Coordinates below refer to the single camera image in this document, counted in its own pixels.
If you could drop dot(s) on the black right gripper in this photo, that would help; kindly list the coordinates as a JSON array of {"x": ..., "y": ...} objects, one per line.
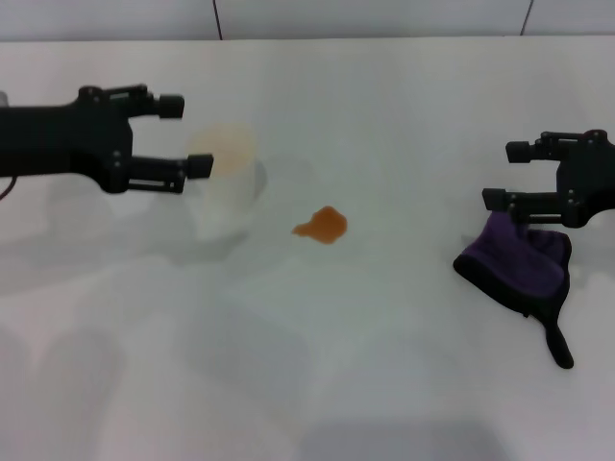
[{"x": 591, "y": 177}]

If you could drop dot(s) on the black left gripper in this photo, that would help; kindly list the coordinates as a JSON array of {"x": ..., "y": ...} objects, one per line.
[{"x": 62, "y": 139}]

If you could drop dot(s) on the white paper cup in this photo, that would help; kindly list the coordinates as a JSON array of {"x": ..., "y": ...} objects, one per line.
[{"x": 230, "y": 149}]

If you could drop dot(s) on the purple rag with black edge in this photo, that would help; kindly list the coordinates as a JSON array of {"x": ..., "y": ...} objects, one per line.
[{"x": 504, "y": 264}]

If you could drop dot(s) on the brown liquid stain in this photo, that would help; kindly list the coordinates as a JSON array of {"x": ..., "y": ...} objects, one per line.
[{"x": 324, "y": 225}]

